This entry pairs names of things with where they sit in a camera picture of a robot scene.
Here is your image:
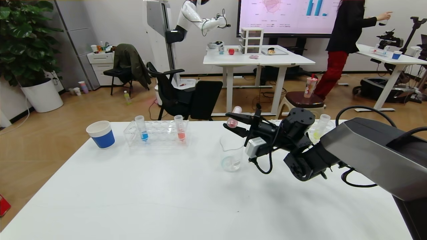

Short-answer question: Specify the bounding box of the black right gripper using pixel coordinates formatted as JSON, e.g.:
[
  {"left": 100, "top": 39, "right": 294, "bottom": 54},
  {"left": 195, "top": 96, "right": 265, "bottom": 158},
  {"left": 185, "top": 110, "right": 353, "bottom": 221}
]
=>
[{"left": 223, "top": 109, "right": 279, "bottom": 147}]

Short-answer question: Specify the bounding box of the red pigment test tube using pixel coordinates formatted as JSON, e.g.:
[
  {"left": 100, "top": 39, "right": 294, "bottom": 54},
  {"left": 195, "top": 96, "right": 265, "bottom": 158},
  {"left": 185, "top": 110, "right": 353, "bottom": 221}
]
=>
[
  {"left": 227, "top": 106, "right": 242, "bottom": 128},
  {"left": 174, "top": 115, "right": 186, "bottom": 142}
]

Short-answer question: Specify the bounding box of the blue pigment test tube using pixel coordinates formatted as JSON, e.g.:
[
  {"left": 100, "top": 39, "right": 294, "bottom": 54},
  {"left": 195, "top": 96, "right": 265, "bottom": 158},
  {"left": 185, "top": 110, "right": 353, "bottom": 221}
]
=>
[{"left": 135, "top": 115, "right": 149, "bottom": 142}]

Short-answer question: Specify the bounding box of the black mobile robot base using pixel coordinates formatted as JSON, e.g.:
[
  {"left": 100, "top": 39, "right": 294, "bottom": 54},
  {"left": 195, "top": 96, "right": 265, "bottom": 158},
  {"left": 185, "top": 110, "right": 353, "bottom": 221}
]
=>
[{"left": 353, "top": 77, "right": 416, "bottom": 104}]

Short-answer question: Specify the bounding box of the clear glass beaker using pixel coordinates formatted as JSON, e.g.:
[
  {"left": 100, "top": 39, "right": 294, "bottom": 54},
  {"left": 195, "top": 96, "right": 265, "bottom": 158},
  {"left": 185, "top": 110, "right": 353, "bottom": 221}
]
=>
[{"left": 220, "top": 135, "right": 245, "bottom": 172}]

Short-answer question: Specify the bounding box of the yellow pigment test tube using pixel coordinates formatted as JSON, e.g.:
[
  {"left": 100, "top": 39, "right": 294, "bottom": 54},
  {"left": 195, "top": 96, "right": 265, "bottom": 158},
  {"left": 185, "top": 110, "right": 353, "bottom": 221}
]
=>
[{"left": 313, "top": 114, "right": 331, "bottom": 140}]

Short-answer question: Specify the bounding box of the clear acrylic tube rack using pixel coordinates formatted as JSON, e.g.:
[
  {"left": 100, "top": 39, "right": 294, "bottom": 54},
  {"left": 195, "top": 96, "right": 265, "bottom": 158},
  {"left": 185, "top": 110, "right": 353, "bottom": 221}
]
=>
[
  {"left": 270, "top": 118, "right": 337, "bottom": 142},
  {"left": 123, "top": 120, "right": 190, "bottom": 148}
]

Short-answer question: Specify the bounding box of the black office chair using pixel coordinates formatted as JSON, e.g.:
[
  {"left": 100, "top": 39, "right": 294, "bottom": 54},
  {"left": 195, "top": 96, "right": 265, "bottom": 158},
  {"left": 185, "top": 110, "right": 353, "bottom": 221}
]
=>
[{"left": 146, "top": 62, "right": 223, "bottom": 121}]

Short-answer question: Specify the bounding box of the white standing desk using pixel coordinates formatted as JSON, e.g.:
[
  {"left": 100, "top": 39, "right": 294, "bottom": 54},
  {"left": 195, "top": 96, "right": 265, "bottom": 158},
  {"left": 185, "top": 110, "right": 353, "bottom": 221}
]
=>
[
  {"left": 203, "top": 45, "right": 267, "bottom": 117},
  {"left": 259, "top": 46, "right": 316, "bottom": 117}
]

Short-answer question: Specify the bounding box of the brown top stool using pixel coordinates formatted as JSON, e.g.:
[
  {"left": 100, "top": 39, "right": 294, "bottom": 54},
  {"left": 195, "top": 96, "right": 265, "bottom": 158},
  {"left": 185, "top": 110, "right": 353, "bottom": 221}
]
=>
[{"left": 276, "top": 92, "right": 326, "bottom": 120}]

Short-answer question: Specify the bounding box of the drink cup with straw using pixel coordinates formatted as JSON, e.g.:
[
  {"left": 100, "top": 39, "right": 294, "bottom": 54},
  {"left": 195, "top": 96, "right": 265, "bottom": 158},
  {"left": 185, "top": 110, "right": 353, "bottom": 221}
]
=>
[{"left": 304, "top": 74, "right": 318, "bottom": 98}]

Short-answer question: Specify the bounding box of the grey tray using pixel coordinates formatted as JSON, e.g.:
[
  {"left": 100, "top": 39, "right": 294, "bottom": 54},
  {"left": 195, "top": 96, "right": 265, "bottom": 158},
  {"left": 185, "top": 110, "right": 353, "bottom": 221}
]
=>
[{"left": 261, "top": 47, "right": 289, "bottom": 56}]

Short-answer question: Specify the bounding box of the white drawer organizer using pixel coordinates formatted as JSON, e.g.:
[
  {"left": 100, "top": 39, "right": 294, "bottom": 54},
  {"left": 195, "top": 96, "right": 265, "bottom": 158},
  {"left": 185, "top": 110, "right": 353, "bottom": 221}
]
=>
[{"left": 240, "top": 28, "right": 264, "bottom": 55}]

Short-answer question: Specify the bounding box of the white humanoid robot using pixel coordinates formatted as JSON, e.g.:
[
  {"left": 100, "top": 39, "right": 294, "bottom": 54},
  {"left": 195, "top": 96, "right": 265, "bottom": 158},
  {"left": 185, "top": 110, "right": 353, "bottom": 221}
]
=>
[
  {"left": 143, "top": 0, "right": 198, "bottom": 106},
  {"left": 165, "top": 0, "right": 231, "bottom": 44}
]

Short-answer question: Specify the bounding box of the olive green jacket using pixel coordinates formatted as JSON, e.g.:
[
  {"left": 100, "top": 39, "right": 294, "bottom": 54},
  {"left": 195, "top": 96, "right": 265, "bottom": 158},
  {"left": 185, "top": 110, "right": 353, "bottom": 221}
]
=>
[{"left": 113, "top": 44, "right": 151, "bottom": 90}]

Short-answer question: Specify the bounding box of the black side chair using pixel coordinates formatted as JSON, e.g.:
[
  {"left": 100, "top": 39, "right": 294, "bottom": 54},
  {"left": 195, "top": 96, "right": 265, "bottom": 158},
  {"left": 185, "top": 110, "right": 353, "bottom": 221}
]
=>
[{"left": 103, "top": 43, "right": 150, "bottom": 97}]

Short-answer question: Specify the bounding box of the blue white paper cup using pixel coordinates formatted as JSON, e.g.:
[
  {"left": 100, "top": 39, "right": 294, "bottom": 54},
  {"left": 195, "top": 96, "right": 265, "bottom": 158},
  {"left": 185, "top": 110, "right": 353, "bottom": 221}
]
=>
[{"left": 86, "top": 121, "right": 115, "bottom": 149}]

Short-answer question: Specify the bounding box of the person in red trousers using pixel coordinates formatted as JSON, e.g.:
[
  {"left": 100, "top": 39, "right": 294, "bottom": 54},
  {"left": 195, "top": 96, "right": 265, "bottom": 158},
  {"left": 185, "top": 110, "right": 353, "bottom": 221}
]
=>
[{"left": 314, "top": 0, "right": 393, "bottom": 100}]

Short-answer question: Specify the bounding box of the white drawer cabinet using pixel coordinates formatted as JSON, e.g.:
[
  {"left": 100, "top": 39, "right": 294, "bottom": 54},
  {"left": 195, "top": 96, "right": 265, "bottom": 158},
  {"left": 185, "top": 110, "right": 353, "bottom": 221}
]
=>
[{"left": 87, "top": 52, "right": 122, "bottom": 86}]

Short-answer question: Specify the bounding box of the long white desk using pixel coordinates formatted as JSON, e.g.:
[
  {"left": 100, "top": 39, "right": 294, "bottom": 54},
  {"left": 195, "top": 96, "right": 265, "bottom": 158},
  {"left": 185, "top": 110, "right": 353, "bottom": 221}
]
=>
[{"left": 354, "top": 43, "right": 427, "bottom": 112}]

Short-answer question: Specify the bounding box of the grey tall cabinet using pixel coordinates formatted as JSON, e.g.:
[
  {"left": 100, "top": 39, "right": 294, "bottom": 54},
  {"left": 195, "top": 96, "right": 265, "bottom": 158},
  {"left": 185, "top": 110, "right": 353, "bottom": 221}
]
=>
[{"left": 53, "top": 0, "right": 100, "bottom": 90}]

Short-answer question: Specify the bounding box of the black tripod stand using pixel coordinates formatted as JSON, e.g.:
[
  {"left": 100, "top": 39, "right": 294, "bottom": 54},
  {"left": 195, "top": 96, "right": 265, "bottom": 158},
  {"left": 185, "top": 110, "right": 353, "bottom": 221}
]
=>
[{"left": 400, "top": 16, "right": 427, "bottom": 55}]

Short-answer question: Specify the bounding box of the white plant pot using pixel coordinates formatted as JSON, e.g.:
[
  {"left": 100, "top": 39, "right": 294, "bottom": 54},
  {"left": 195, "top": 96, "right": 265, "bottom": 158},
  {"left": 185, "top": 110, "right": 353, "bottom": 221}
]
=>
[{"left": 21, "top": 78, "right": 64, "bottom": 113}]

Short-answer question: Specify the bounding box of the green potted plant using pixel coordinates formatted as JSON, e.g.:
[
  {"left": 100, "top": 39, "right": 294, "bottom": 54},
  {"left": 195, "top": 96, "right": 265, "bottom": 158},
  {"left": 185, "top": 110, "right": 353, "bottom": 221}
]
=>
[{"left": 0, "top": 0, "right": 64, "bottom": 88}]

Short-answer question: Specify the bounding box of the red cardboard box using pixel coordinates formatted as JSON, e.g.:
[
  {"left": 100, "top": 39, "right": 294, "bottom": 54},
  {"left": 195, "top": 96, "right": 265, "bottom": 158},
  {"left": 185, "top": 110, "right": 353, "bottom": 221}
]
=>
[{"left": 0, "top": 194, "right": 11, "bottom": 217}]

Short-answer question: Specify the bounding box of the large wall screen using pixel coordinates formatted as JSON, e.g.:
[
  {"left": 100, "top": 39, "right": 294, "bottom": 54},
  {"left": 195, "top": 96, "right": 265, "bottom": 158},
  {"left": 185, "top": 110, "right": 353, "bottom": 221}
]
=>
[{"left": 236, "top": 0, "right": 344, "bottom": 38}]

